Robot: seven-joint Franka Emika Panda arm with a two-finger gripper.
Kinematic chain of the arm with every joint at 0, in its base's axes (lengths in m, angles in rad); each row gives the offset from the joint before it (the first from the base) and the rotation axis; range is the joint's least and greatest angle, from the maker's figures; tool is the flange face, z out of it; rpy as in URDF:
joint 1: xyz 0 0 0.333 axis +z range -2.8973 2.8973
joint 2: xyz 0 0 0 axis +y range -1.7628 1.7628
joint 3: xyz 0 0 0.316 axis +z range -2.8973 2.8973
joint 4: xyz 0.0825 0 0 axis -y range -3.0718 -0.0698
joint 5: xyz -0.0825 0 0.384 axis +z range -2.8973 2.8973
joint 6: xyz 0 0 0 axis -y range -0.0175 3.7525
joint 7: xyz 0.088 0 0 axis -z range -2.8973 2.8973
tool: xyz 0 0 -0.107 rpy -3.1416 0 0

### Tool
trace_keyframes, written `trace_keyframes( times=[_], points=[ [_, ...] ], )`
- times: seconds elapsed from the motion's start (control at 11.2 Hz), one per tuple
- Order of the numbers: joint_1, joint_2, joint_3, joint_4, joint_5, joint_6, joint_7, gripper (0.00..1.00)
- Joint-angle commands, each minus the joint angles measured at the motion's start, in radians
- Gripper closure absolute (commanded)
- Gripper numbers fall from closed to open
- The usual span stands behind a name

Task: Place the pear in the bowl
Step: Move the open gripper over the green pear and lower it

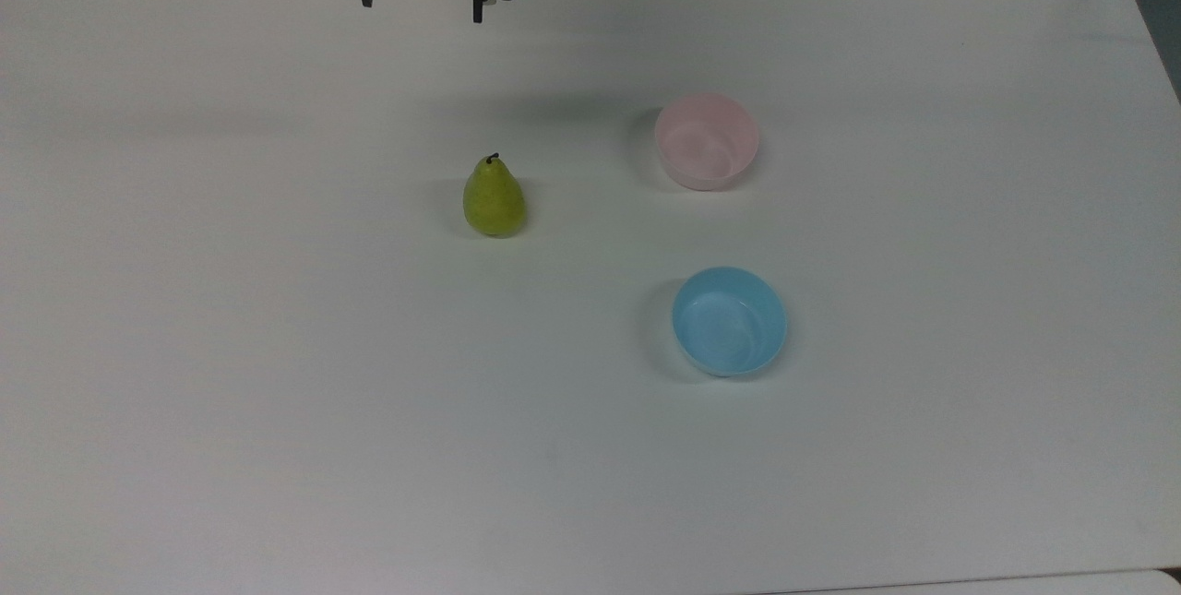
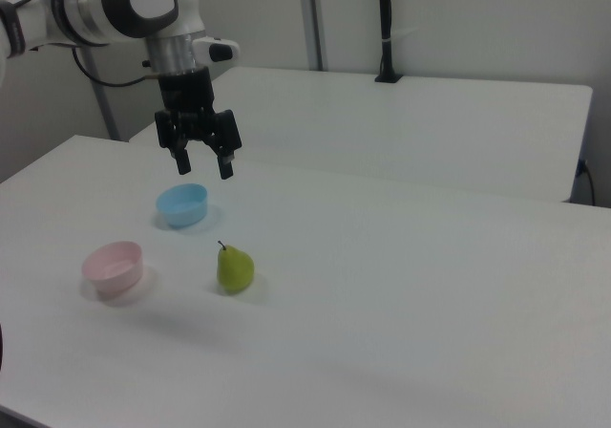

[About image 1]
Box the blue plastic bowl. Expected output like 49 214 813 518
671 266 789 378

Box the green pear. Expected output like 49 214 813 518
462 152 527 238

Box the pink plastic bowl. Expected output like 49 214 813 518
653 94 761 192

